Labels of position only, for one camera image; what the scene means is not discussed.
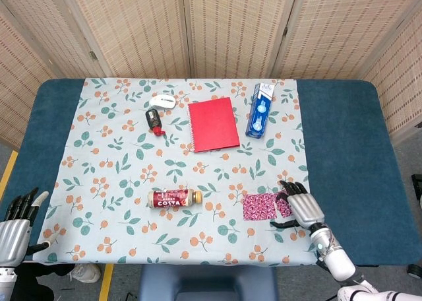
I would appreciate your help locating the woven folding screen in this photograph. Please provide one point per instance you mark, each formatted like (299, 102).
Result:
(230, 27)

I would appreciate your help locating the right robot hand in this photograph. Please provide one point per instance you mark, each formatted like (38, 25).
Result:
(305, 208)

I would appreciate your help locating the white sneaker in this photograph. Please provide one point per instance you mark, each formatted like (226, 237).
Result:
(85, 274)

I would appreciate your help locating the floral tablecloth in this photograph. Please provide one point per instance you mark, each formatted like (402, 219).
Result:
(132, 149)

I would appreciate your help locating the red patterned cloth square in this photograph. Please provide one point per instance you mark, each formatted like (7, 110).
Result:
(284, 210)
(258, 207)

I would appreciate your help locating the Costa coffee bottle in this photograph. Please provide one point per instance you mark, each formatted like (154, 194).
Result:
(168, 200)

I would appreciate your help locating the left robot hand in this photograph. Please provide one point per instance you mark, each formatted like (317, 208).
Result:
(13, 238)

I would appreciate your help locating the white computer mouse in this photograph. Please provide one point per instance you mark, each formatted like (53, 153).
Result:
(161, 102)

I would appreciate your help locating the blue and white carton box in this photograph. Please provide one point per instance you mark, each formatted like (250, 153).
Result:
(258, 113)

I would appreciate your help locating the black equipment piece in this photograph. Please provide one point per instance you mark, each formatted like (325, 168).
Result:
(417, 188)

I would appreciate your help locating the black trouser leg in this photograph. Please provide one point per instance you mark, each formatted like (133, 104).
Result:
(39, 281)

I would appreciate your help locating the blue table cover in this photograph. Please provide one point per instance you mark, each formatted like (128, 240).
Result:
(346, 132)

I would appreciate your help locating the red spiral notebook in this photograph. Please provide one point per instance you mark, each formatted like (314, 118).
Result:
(212, 124)

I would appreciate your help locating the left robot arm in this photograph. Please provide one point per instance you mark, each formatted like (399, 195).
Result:
(6, 281)

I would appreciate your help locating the black bottle with red cap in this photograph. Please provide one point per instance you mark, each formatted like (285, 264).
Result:
(151, 117)

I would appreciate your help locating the brass screen hinge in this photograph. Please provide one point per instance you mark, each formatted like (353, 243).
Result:
(285, 30)
(93, 56)

